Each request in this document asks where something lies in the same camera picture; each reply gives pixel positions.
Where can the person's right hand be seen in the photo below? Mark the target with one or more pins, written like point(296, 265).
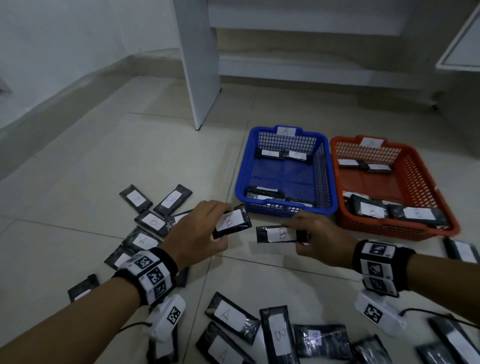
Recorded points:
point(326, 243)

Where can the person's left hand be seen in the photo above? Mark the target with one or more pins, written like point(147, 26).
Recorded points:
point(191, 240)

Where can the blue plastic basket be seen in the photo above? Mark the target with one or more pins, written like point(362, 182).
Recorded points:
point(288, 176)

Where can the orange plastic basket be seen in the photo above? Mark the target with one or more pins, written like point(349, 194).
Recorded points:
point(375, 183)

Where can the pile of black labelled packets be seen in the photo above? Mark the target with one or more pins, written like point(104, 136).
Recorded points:
point(232, 315)

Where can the person's left forearm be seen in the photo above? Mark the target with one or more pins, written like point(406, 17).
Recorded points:
point(75, 326)

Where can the person's right forearm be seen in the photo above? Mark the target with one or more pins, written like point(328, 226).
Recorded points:
point(446, 285)

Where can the white desk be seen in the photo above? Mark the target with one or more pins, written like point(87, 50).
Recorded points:
point(198, 56)

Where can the white cabinet door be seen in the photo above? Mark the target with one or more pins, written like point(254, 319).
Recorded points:
point(465, 52)

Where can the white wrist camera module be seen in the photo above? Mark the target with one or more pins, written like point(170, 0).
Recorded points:
point(167, 318)
point(378, 313)

